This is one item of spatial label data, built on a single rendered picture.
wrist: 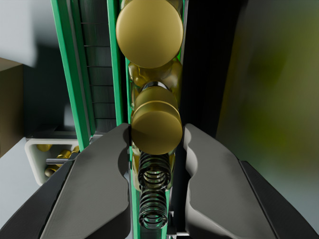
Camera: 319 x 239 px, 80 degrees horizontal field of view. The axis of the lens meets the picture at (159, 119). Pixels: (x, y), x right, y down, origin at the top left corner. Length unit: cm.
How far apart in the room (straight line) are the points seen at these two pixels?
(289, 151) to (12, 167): 79
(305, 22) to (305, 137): 9
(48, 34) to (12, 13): 8
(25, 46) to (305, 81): 57
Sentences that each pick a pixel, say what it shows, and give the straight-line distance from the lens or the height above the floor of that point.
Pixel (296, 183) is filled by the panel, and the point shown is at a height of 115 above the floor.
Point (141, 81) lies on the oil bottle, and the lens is 18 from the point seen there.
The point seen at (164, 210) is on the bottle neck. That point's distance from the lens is 22.
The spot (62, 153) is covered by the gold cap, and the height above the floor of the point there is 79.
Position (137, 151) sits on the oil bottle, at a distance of 22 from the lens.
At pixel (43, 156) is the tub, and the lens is 68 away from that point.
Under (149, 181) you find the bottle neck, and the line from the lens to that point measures 18.
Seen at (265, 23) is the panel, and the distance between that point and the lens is 26.
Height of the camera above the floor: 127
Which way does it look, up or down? 62 degrees down
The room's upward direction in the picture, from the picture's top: 177 degrees clockwise
